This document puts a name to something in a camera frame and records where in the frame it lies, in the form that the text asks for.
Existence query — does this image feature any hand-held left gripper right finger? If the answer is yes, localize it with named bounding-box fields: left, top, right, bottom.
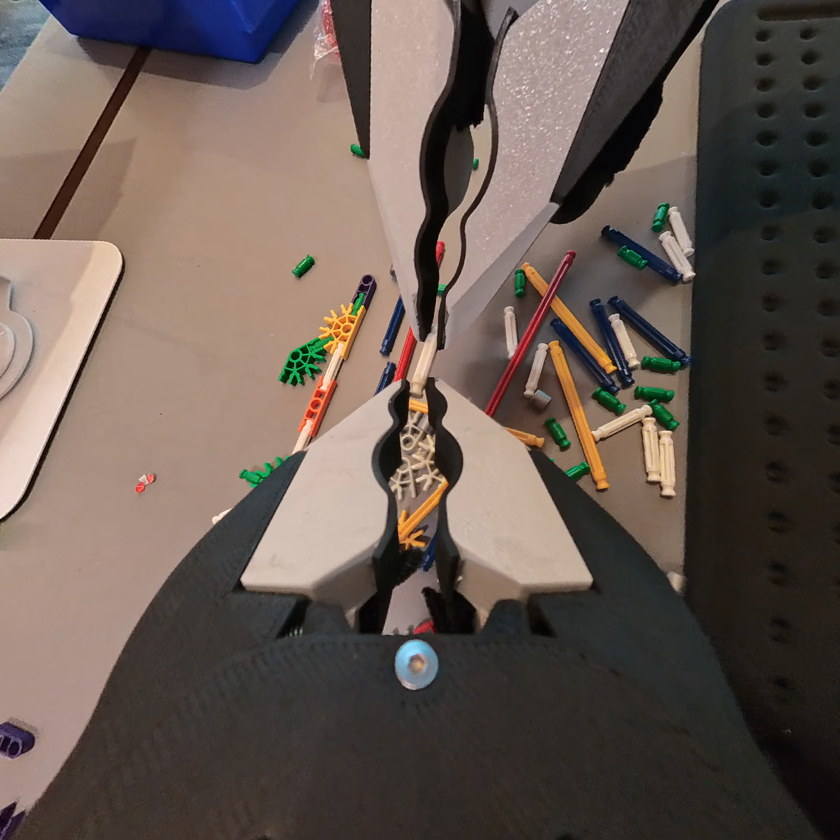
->
left=423, top=377, right=595, bottom=632

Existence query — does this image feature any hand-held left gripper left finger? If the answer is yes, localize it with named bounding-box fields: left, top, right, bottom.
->
left=239, top=379, right=411, bottom=634

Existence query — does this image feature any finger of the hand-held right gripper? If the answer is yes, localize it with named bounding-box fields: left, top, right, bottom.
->
left=331, top=0, right=462, bottom=336
left=438, top=0, right=718, bottom=349

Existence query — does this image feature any multicolour rod connector assembly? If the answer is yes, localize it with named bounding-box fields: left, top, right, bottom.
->
left=211, top=274, right=378, bottom=526

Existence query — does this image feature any white plastic rod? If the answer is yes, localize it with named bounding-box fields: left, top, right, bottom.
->
left=410, top=333, right=438, bottom=396

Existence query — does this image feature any white snowflake connector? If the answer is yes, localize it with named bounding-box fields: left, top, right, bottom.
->
left=390, top=453, right=448, bottom=497

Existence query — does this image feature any small clear plastic bag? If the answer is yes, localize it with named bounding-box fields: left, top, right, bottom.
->
left=311, top=0, right=343, bottom=74

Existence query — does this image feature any grey fan connector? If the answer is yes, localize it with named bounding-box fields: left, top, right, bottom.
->
left=402, top=412, right=437, bottom=454

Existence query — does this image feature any group of white rods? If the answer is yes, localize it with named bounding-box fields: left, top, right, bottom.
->
left=504, top=206, right=695, bottom=498

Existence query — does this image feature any group of green short rods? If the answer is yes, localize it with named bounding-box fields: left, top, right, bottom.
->
left=292, top=144, right=682, bottom=481

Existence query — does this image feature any red long rod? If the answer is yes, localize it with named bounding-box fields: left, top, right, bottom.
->
left=484, top=251, right=577, bottom=416
left=394, top=241, right=446, bottom=383

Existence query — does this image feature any blue plastic bin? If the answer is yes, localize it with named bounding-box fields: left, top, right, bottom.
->
left=56, top=0, right=280, bottom=64

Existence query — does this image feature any plastic blister card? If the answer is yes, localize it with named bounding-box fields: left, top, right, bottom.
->
left=0, top=239, right=126, bottom=521

